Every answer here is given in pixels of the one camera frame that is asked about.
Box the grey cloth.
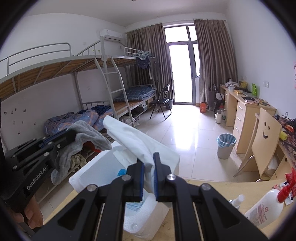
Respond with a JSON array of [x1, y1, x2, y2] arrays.
[[51, 120, 112, 185]]

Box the white tissue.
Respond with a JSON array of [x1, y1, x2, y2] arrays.
[[103, 116, 180, 194]]

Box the person's left hand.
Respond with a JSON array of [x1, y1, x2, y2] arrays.
[[6, 196, 44, 229]]

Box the blue orange plaid quilt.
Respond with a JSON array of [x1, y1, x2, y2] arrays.
[[43, 105, 113, 136]]

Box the red plastic bag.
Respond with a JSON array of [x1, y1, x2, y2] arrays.
[[83, 141, 101, 153]]

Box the white foam box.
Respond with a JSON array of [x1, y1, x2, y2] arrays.
[[58, 153, 176, 240]]

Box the white lotion pump bottle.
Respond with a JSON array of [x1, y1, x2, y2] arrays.
[[244, 168, 295, 229]]

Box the grey trash bin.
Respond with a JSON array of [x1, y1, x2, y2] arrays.
[[217, 133, 237, 160]]

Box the grey metal bunk bed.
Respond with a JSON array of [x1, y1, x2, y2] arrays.
[[0, 31, 160, 149]]

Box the folded blue checked blanket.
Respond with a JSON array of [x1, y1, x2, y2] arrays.
[[113, 85, 156, 102]]

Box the white thermos jug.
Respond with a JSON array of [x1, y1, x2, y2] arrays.
[[214, 109, 222, 124]]

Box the wooden smiley chair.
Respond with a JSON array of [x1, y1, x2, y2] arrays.
[[234, 108, 281, 181]]

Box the orange box on floor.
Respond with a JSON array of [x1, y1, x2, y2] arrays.
[[200, 102, 207, 113]]

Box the light wood desk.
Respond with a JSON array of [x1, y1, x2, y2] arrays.
[[220, 85, 276, 154]]

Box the black folding chair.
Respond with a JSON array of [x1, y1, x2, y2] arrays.
[[150, 84, 173, 120]]

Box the dark hanging clothes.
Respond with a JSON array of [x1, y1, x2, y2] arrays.
[[136, 56, 151, 69]]

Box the white air conditioner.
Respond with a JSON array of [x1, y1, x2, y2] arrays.
[[100, 29, 123, 41]]

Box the left brown curtain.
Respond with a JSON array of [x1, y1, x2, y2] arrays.
[[126, 24, 175, 99]]

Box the brown curtain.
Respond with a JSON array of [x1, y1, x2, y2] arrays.
[[194, 19, 238, 102], [126, 24, 175, 99]]

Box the right brown curtain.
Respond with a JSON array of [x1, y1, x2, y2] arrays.
[[194, 19, 238, 102]]

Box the balcony glass door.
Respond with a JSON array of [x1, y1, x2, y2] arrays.
[[165, 25, 200, 105]]

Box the pink cartoon wall picture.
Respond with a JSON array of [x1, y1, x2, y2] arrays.
[[293, 62, 296, 89]]

